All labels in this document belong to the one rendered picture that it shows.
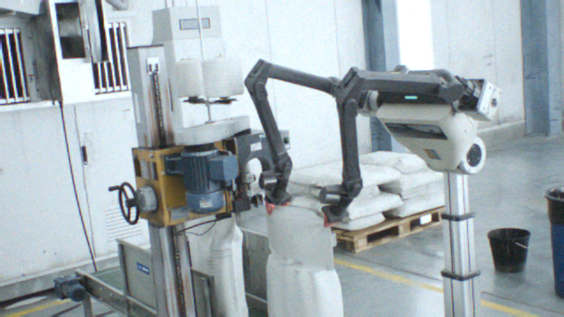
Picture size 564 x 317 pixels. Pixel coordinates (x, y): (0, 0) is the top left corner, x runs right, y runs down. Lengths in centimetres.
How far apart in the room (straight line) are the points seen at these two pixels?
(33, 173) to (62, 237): 54
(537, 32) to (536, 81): 74
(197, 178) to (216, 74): 41
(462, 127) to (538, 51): 867
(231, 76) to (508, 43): 861
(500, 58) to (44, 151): 727
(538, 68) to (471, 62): 134
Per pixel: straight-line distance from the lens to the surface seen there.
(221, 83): 282
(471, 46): 1051
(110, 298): 440
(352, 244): 584
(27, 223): 562
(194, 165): 279
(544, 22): 1135
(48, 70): 534
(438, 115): 274
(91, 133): 571
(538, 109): 1150
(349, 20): 887
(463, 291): 312
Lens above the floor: 170
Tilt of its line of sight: 9 degrees down
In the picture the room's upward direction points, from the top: 5 degrees counter-clockwise
